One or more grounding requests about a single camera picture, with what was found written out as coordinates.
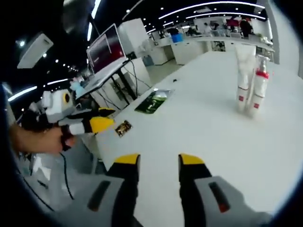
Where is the blue water jug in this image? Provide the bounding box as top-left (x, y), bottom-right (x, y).
top-left (143, 55), bottom-right (153, 69)

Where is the white office counter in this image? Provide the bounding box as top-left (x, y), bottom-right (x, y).
top-left (153, 35), bottom-right (276, 66)

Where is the person's left hand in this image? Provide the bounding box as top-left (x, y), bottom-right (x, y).
top-left (35, 127), bottom-right (77, 156)

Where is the white laptop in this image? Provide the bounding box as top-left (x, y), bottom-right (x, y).
top-left (75, 23), bottom-right (130, 98)

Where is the golden foil packet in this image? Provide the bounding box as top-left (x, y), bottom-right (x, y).
top-left (115, 120), bottom-right (134, 138)

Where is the blue box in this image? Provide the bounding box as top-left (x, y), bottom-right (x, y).
top-left (170, 34), bottom-right (184, 44)

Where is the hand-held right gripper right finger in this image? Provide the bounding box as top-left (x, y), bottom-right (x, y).
top-left (178, 153), bottom-right (273, 227)

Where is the white pump bottle red collar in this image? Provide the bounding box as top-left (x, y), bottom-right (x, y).
top-left (253, 56), bottom-right (271, 97)

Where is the black laptop stand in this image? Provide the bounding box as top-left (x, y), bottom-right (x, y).
top-left (89, 67), bottom-right (139, 112)

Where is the white ceiling unit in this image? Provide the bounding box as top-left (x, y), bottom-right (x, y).
top-left (17, 32), bottom-right (54, 70)

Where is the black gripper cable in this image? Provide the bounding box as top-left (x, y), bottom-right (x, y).
top-left (60, 151), bottom-right (75, 201)

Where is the white skincare tube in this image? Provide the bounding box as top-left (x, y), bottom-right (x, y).
top-left (235, 45), bottom-right (258, 89)

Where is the green snack packet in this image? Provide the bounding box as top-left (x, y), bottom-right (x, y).
top-left (134, 88), bottom-right (175, 114)

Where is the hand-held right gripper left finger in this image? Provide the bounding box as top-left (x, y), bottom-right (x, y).
top-left (54, 153), bottom-right (142, 227)

